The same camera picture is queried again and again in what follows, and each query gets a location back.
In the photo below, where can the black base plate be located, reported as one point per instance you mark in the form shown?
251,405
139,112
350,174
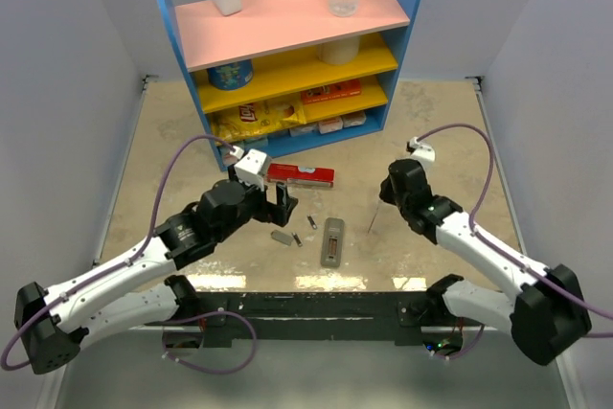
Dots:
395,316

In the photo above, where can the green tissue pack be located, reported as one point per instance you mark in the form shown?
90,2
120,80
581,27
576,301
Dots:
256,142

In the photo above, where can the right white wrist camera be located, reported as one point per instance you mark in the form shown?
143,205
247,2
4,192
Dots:
421,152

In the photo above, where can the orange flat box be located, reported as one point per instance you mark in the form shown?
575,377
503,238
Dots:
332,91

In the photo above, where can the blue shelf unit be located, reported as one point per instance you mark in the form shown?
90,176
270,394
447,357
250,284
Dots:
280,37

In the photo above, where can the yellow chips bag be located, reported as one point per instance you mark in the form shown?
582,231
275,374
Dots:
256,119

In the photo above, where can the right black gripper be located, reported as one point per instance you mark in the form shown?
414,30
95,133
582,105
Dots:
385,193

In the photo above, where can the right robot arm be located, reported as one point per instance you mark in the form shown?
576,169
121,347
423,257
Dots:
539,307

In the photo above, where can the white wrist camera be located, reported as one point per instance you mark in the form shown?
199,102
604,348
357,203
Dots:
250,167
421,152

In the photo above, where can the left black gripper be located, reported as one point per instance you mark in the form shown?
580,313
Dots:
276,213

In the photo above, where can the blue round tin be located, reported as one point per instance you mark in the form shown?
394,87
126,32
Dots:
231,76

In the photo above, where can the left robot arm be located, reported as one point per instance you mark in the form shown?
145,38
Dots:
140,286

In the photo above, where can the white tissue pack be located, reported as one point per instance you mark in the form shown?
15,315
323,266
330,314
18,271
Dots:
354,119
301,130
330,125

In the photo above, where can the small AAA battery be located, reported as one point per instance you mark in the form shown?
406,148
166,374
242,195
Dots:
297,239
312,222

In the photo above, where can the red toothpaste box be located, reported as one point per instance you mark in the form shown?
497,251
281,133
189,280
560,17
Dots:
300,175

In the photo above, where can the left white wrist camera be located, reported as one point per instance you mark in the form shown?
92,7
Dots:
250,167

